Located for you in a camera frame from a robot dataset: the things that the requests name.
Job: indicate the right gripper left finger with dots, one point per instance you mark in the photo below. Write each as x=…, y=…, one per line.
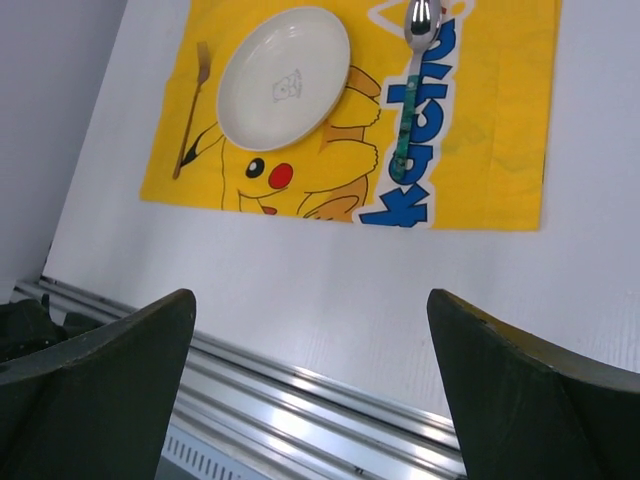
x=97, y=406

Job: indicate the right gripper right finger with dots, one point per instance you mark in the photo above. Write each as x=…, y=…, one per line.
x=525, y=408

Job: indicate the yellow Pikachu placemat cloth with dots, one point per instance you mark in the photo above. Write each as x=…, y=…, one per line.
x=478, y=137

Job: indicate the cream bear plate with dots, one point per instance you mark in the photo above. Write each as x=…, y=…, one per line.
x=284, y=79

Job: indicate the green handled silver spoon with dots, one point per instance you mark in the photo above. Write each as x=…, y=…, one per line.
x=422, y=24

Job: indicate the slotted cable duct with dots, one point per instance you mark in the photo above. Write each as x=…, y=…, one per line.
x=185, y=457

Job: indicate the aluminium front rail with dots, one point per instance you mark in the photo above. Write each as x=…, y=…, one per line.
x=283, y=421

